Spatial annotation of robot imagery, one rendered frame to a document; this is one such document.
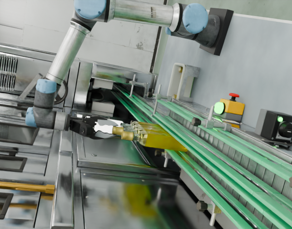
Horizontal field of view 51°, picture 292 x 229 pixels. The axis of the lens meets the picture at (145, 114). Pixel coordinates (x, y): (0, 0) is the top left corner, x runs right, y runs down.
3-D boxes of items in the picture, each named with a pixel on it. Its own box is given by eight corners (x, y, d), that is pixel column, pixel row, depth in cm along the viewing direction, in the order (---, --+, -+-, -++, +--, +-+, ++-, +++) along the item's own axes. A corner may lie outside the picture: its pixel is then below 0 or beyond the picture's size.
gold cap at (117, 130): (121, 134, 131) (111, 132, 130) (122, 126, 131) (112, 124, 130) (122, 136, 128) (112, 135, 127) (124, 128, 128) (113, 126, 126)
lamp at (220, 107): (218, 112, 120) (211, 111, 119) (220, 101, 119) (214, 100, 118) (223, 115, 115) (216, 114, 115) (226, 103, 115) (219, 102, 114)
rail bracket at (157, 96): (165, 118, 160) (142, 114, 157) (172, 86, 158) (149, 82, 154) (167, 119, 157) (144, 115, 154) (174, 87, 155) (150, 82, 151)
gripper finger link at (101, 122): (116, 116, 133) (95, 116, 131) (119, 119, 127) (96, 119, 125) (116, 123, 134) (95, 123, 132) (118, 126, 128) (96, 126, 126)
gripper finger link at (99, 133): (115, 131, 134) (95, 125, 132) (117, 135, 129) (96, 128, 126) (112, 138, 135) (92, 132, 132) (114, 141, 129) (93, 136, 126)
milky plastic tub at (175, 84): (179, 102, 180) (165, 100, 178) (187, 65, 177) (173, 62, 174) (190, 108, 164) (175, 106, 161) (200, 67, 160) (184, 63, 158)
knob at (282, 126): (289, 137, 88) (297, 141, 85) (276, 135, 87) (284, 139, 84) (293, 122, 88) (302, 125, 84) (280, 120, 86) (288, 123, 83)
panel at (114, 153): (123, 124, 215) (74, 117, 206) (123, 120, 215) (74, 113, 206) (157, 175, 130) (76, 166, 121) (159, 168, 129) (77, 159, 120)
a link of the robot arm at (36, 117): (27, 106, 117) (23, 127, 118) (56, 110, 120) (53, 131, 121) (29, 103, 124) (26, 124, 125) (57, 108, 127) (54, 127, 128)
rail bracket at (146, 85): (152, 101, 225) (122, 96, 219) (156, 78, 222) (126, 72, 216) (153, 102, 220) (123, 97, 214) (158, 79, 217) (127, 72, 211)
